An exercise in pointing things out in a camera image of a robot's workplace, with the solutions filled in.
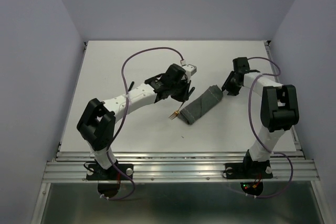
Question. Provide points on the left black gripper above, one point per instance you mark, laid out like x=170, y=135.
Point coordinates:
x=184, y=96

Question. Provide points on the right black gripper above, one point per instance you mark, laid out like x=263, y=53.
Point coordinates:
x=232, y=91

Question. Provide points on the grey cloth napkin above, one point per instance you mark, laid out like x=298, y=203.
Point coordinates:
x=200, y=106

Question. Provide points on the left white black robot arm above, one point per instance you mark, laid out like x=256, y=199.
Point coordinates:
x=102, y=121

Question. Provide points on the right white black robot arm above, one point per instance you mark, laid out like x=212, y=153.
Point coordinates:
x=278, y=113

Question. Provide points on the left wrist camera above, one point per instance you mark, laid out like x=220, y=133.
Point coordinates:
x=177, y=73

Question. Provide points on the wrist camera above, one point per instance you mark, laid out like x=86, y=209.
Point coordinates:
x=177, y=73
x=241, y=65

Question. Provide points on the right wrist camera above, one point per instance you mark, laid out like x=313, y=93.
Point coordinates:
x=241, y=65

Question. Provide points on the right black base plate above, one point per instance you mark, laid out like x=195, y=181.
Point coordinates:
x=240, y=171

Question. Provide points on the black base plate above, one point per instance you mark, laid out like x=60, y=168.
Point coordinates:
x=97, y=173
x=240, y=171

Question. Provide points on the aluminium frame rail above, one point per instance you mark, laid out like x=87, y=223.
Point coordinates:
x=177, y=167

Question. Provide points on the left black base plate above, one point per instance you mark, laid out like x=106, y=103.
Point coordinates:
x=97, y=173

